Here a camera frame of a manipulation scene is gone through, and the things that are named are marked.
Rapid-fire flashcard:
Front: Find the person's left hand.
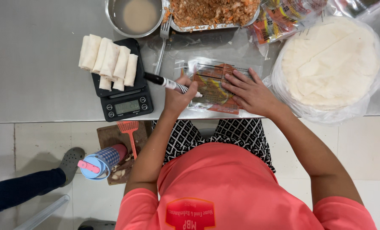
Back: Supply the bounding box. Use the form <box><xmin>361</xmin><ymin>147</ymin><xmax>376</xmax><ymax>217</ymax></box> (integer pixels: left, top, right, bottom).
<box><xmin>163</xmin><ymin>76</ymin><xmax>199</xmax><ymax>117</ymax></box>

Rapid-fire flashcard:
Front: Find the person's right hand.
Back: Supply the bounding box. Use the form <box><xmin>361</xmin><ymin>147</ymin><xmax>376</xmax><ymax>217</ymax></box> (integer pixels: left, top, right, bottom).
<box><xmin>221</xmin><ymin>67</ymin><xmax>282</xmax><ymax>119</ymax></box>

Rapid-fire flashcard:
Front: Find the black and white marker pen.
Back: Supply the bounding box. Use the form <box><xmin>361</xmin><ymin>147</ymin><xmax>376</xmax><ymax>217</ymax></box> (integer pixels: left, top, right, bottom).
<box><xmin>144</xmin><ymin>72</ymin><xmax>203</xmax><ymax>98</ymax></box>

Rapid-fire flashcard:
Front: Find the printed clear plastic bag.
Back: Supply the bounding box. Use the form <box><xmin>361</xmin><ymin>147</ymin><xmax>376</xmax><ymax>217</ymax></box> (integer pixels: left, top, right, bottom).
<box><xmin>174</xmin><ymin>57</ymin><xmax>263</xmax><ymax>115</ymax></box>

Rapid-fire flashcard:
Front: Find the black and white patterned garment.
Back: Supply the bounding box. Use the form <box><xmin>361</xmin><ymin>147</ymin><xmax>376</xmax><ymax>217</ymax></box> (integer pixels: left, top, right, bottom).
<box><xmin>152</xmin><ymin>118</ymin><xmax>276</xmax><ymax>174</ymax></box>

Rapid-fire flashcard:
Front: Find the silver metal fork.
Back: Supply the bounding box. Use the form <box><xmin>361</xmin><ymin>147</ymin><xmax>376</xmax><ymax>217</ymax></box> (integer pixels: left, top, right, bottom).
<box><xmin>153</xmin><ymin>14</ymin><xmax>173</xmax><ymax>76</ymax></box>

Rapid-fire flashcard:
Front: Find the black digital kitchen scale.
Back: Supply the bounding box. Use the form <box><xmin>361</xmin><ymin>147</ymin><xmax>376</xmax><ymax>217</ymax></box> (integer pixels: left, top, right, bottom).
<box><xmin>91</xmin><ymin>38</ymin><xmax>154</xmax><ymax>122</ymax></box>

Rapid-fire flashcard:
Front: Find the orange plastic swatter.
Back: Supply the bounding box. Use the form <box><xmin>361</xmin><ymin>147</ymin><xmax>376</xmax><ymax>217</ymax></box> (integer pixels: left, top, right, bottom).
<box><xmin>116</xmin><ymin>121</ymin><xmax>139</xmax><ymax>160</ymax></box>

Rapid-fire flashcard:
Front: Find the brown wooden board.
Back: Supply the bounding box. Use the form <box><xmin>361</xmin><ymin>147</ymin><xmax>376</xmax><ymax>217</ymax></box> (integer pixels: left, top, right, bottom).
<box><xmin>96</xmin><ymin>121</ymin><xmax>149</xmax><ymax>186</ymax></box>

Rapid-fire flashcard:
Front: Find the pile of white spring rolls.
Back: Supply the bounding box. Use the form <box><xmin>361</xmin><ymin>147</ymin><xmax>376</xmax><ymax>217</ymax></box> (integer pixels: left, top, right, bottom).
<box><xmin>78</xmin><ymin>34</ymin><xmax>139</xmax><ymax>92</ymax></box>

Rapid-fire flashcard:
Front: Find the foil tray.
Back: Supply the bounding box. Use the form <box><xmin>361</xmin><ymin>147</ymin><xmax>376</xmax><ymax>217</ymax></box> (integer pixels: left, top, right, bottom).
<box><xmin>167</xmin><ymin>0</ymin><xmax>261</xmax><ymax>33</ymax></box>

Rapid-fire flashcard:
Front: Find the stack of printed plastic bags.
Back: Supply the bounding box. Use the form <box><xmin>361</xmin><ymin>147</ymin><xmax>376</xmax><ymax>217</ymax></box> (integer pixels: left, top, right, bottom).
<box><xmin>248</xmin><ymin>0</ymin><xmax>329</xmax><ymax>46</ymax></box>

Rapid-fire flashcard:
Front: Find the stack of round white wrappers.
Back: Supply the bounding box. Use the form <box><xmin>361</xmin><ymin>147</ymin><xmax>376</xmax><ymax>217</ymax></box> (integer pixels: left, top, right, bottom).
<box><xmin>281</xmin><ymin>17</ymin><xmax>380</xmax><ymax>111</ymax></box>

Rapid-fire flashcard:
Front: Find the metal bowl with cloudy liquid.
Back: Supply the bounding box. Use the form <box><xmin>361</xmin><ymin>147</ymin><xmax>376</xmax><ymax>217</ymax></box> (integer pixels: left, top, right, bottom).
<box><xmin>104</xmin><ymin>0</ymin><xmax>166</xmax><ymax>39</ymax></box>

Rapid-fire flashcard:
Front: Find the brown minced filling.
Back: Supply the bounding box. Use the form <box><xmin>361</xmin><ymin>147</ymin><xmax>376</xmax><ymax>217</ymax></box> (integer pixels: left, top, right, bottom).
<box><xmin>170</xmin><ymin>0</ymin><xmax>260</xmax><ymax>28</ymax></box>

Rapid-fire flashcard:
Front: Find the blue bottle with pink lid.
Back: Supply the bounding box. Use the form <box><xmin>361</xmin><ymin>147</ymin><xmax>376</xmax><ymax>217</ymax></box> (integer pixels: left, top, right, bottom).
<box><xmin>77</xmin><ymin>144</ymin><xmax>128</xmax><ymax>181</ymax></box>

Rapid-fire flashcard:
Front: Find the coral t-shirt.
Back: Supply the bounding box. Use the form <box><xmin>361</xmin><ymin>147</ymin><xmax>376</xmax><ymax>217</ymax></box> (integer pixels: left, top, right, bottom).
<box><xmin>115</xmin><ymin>142</ymin><xmax>378</xmax><ymax>230</ymax></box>

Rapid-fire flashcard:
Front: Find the grey clog shoe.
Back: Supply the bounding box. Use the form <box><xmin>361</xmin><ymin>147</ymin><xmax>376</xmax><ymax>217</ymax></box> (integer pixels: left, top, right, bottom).
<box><xmin>58</xmin><ymin>147</ymin><xmax>86</xmax><ymax>188</ymax></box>

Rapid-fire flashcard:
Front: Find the large clear plastic bag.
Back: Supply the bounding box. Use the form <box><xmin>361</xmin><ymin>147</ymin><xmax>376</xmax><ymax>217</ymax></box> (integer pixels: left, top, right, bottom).
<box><xmin>263</xmin><ymin>15</ymin><xmax>380</xmax><ymax>124</ymax></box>

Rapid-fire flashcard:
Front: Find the crumpled clear plastic packet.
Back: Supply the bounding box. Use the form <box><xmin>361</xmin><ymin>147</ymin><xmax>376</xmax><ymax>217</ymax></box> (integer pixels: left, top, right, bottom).
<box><xmin>333</xmin><ymin>0</ymin><xmax>380</xmax><ymax>18</ymax></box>

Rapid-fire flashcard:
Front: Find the grey metal bar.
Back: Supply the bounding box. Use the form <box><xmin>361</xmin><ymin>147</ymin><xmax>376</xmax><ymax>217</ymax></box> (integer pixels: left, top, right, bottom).
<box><xmin>13</xmin><ymin>194</ymin><xmax>71</xmax><ymax>230</ymax></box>

